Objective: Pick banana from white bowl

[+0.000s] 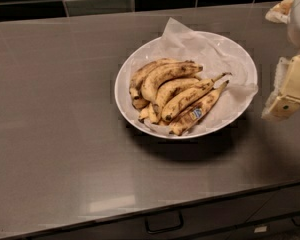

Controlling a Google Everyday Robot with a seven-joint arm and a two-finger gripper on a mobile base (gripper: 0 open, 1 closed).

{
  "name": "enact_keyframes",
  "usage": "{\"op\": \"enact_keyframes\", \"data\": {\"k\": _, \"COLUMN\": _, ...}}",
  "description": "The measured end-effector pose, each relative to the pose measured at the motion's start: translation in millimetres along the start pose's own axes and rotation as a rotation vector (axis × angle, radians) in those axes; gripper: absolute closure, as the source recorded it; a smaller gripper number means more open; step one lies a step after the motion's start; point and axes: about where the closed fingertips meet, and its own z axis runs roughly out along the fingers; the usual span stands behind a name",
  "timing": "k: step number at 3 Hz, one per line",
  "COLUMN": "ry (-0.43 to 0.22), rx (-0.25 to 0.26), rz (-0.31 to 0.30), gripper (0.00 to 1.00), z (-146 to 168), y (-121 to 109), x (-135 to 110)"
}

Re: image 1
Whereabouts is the black drawer handle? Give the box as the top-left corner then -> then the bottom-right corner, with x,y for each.
145,211 -> 184,234

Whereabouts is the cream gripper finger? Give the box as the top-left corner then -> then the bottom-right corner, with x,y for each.
262,54 -> 300,121
265,0 -> 294,24

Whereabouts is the long-stemmed spotted banana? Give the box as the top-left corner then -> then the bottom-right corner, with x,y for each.
161,72 -> 230,122

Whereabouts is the small bottom banana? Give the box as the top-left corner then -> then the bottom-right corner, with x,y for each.
138,103 -> 160,124

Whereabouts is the white paper liner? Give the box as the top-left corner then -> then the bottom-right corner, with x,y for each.
128,17 -> 260,137

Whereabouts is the white bowl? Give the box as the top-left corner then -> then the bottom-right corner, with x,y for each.
114,30 -> 259,141

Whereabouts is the dark cabinet drawer front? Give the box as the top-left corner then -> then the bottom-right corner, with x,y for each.
19,183 -> 300,240

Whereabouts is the stickered spotted banana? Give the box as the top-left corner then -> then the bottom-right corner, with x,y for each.
169,80 -> 229,136

